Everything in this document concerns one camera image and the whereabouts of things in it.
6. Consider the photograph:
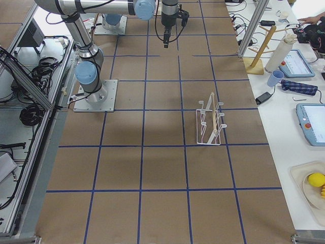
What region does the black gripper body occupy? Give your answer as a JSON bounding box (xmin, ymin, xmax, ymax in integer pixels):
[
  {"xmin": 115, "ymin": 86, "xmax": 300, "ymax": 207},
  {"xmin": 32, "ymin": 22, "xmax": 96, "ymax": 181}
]
[{"xmin": 161, "ymin": 0, "xmax": 178, "ymax": 34}]

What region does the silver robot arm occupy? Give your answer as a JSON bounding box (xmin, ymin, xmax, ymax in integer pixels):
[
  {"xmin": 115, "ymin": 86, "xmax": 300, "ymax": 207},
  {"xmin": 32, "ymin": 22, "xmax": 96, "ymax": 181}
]
[
  {"xmin": 102, "ymin": 14, "xmax": 122, "ymax": 30},
  {"xmin": 36, "ymin": 1, "xmax": 181, "ymax": 106}
]

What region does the light blue desk cup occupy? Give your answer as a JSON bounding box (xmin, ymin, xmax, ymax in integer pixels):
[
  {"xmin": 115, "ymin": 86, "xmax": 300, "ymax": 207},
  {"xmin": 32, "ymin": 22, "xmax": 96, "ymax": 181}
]
[{"xmin": 267, "ymin": 70, "xmax": 284, "ymax": 87}]

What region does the wooden stand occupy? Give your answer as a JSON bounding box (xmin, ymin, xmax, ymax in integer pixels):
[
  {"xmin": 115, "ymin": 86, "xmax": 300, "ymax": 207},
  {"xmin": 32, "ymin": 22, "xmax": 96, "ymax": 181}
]
[{"xmin": 243, "ymin": 25, "xmax": 286, "ymax": 75}]

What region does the white water bottle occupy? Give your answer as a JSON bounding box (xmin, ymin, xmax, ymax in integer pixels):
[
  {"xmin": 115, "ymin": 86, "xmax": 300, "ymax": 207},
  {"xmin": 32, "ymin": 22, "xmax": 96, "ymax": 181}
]
[{"xmin": 265, "ymin": 34, "xmax": 297, "ymax": 73}]

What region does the black power adapter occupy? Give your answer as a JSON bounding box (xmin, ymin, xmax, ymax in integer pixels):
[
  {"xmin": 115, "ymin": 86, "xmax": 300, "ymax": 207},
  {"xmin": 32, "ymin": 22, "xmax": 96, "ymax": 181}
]
[{"xmin": 255, "ymin": 92, "xmax": 272, "ymax": 105}]

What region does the folded blue plaid umbrella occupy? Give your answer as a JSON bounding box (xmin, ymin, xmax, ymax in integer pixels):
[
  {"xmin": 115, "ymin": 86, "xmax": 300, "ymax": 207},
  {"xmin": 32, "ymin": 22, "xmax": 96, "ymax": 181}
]
[{"xmin": 280, "ymin": 80, "xmax": 318, "ymax": 96}]

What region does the teach pendant tablet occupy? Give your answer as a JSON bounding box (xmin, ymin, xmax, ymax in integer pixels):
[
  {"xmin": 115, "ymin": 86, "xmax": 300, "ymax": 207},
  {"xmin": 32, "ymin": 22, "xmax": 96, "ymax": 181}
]
[
  {"xmin": 279, "ymin": 49, "xmax": 315, "ymax": 78},
  {"xmin": 296, "ymin": 103, "xmax": 324, "ymax": 146}
]

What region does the yellow lemon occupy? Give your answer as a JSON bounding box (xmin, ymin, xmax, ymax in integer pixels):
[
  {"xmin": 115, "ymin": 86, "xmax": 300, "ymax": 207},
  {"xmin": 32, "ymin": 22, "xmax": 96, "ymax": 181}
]
[{"xmin": 308, "ymin": 172, "xmax": 325, "ymax": 187}]

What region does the cream tray on desk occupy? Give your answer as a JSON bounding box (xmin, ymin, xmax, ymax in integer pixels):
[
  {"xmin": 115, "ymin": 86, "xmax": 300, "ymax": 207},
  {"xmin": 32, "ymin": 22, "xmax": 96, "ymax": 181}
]
[{"xmin": 290, "ymin": 161, "xmax": 324, "ymax": 227}]

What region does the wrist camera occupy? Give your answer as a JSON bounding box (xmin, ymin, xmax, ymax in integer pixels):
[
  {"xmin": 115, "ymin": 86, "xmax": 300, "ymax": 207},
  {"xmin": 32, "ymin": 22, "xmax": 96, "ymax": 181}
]
[{"xmin": 177, "ymin": 4, "xmax": 189, "ymax": 27}]

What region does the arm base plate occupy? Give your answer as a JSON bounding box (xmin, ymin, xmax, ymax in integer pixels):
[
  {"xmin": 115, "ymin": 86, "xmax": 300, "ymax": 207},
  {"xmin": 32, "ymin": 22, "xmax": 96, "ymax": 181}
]
[
  {"xmin": 94, "ymin": 16, "xmax": 127, "ymax": 36},
  {"xmin": 73, "ymin": 79, "xmax": 118, "ymax": 112}
]

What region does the aluminium frame post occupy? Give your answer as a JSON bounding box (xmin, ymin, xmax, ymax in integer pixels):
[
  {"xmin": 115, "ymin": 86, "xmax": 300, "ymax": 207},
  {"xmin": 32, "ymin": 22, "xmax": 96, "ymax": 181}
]
[{"xmin": 238, "ymin": 0, "xmax": 269, "ymax": 57}]

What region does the white wire cup rack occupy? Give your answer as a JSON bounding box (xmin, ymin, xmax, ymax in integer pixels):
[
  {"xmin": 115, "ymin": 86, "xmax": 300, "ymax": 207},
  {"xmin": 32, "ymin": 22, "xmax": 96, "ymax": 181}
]
[{"xmin": 196, "ymin": 92, "xmax": 227, "ymax": 146}]

